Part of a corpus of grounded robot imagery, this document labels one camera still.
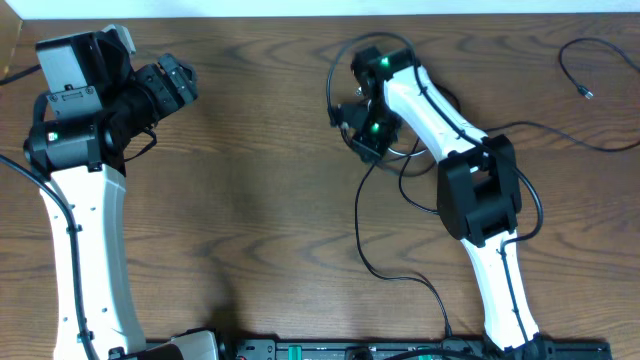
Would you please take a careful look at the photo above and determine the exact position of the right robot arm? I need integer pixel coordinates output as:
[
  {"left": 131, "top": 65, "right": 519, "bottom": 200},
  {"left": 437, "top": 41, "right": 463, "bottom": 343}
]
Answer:
[{"left": 340, "top": 47, "right": 539, "bottom": 355}]

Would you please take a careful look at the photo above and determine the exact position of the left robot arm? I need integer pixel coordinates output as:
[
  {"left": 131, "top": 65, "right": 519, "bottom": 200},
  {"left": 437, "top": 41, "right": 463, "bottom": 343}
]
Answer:
[{"left": 23, "top": 24, "right": 219, "bottom": 359}]

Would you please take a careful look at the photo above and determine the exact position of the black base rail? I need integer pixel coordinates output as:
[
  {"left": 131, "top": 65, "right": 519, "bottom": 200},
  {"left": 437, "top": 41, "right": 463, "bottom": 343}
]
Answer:
[{"left": 149, "top": 335, "right": 614, "bottom": 360}]

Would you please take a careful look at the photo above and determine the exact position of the short black cable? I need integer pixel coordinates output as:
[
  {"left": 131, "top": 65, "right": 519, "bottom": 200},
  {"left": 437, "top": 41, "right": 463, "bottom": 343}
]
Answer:
[{"left": 344, "top": 82, "right": 464, "bottom": 216}]

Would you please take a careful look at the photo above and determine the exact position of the long black cable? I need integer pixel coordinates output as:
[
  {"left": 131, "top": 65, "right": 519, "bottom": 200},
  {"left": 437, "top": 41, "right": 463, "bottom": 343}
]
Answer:
[{"left": 353, "top": 36, "right": 640, "bottom": 339}]

